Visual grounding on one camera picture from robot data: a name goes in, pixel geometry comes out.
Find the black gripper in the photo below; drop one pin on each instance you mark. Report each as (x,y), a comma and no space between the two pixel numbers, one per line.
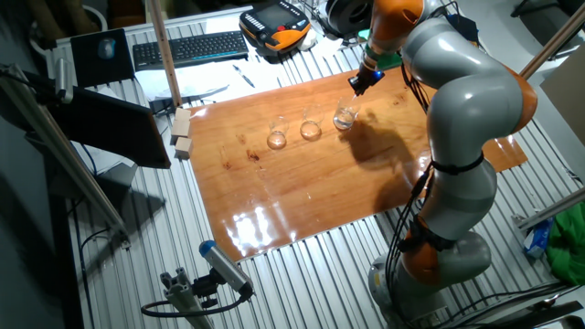
(371,75)

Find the clear glass stirring rod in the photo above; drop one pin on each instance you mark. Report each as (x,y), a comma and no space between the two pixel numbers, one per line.
(351,102)

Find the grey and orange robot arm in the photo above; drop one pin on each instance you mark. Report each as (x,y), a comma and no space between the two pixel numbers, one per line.
(471,105)

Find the large glass beaker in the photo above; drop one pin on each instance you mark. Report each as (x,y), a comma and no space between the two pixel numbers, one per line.
(345,119)

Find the medium glass beaker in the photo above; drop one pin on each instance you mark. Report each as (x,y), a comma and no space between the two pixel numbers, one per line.
(311,130)

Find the small glass beaker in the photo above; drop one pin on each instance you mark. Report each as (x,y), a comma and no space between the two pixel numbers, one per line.
(277,139)

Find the white tissue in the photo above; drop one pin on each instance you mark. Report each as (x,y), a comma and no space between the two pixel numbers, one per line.
(329,46)

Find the white rounded object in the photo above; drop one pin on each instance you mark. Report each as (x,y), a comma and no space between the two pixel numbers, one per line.
(308,40)

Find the black round spool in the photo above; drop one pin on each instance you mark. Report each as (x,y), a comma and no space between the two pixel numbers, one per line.
(349,16)

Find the black and orange teach pendant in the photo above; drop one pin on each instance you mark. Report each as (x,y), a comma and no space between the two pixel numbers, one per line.
(274,25)

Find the glossy wooden board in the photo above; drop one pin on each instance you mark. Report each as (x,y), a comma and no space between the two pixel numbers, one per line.
(297,183)

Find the black pen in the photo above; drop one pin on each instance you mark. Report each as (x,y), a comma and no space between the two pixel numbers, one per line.
(243,76)

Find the white paper sheet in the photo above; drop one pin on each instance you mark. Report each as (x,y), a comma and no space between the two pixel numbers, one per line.
(201,82)

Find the black computer keyboard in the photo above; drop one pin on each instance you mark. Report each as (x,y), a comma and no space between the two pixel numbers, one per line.
(192,49)

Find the small wooden block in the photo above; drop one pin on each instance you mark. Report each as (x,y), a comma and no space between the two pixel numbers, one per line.
(183,147)
(183,114)
(180,129)

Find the tan upright pole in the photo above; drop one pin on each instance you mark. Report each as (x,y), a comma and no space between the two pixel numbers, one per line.
(164,55)

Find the beige flat panel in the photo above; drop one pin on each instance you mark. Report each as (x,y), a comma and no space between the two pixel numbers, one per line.
(569,96)

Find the blue and white pack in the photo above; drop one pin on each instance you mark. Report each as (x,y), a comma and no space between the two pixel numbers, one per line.
(539,237)

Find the black flat panel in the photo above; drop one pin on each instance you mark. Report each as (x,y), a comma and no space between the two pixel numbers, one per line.
(114,128)

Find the grey computer mouse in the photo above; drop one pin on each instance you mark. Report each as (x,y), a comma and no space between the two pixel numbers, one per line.
(106,48)

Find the green cloth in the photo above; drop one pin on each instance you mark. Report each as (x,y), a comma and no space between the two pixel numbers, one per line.
(569,242)

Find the black mouse pad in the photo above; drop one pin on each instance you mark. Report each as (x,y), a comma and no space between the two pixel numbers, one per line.
(91,68)

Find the white round bin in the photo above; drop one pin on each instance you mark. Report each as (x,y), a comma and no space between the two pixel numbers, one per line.
(93,11)

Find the short aluminium profile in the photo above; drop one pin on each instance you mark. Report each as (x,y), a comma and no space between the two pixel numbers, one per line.
(183,301)

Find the green gripper mount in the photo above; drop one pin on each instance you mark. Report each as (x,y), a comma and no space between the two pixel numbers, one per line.
(388,61)

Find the slanted frame beam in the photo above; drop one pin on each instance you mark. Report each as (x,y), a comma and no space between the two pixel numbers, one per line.
(557,39)

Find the silver camera with blue cap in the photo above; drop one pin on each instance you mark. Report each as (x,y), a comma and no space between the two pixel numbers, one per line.
(226,267)

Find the black camera clamp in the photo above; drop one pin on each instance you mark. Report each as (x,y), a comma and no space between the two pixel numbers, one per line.
(205,288)

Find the silver frame camera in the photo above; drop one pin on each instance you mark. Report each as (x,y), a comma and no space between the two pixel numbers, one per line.
(63,80)

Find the long grey frame beam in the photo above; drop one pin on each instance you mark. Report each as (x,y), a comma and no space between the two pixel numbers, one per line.
(59,151)

